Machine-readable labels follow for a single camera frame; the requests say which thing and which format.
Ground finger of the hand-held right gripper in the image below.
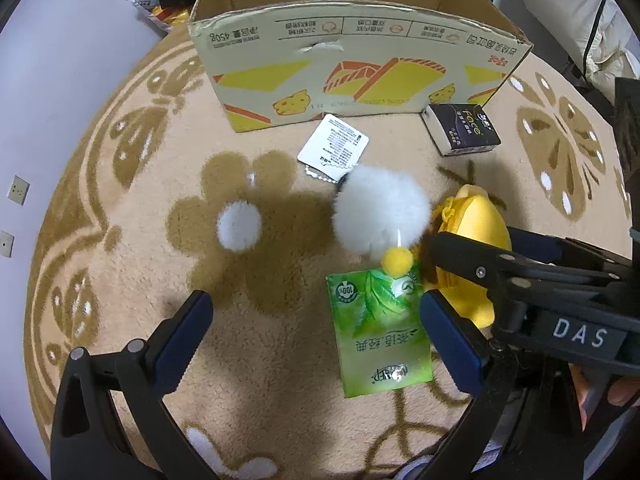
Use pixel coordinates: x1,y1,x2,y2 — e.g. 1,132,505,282
509,227,632,273
424,232,531,303

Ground green tea packet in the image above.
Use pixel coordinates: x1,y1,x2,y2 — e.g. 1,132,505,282
326,265,434,399

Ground cream hanging duvet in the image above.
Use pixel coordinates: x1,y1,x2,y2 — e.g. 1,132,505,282
520,0,640,106

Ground printed cardboard box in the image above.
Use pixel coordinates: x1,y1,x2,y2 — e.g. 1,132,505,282
187,0,535,133

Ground person's right hand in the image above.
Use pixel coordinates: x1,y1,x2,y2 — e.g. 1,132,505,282
570,365,640,433

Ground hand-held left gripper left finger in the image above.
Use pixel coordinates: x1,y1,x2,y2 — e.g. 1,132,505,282
50,290,216,480

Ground white fluffy pompom keychain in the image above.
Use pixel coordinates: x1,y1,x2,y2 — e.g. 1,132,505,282
297,113,432,277

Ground black tissue pack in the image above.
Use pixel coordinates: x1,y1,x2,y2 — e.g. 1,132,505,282
422,103,502,157

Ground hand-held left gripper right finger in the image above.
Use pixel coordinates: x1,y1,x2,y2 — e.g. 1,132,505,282
420,290,591,480

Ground yellow plush toy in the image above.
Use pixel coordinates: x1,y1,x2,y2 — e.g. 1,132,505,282
422,184,513,328

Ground pile of snack packets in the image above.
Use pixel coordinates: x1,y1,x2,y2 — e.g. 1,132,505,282
127,0,193,36

